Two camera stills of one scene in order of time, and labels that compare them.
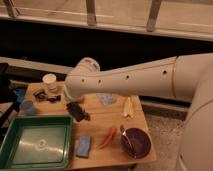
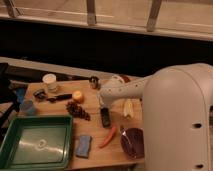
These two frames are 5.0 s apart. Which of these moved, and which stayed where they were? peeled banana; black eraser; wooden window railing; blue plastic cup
Moved: black eraser
Stayed: peeled banana; blue plastic cup; wooden window railing
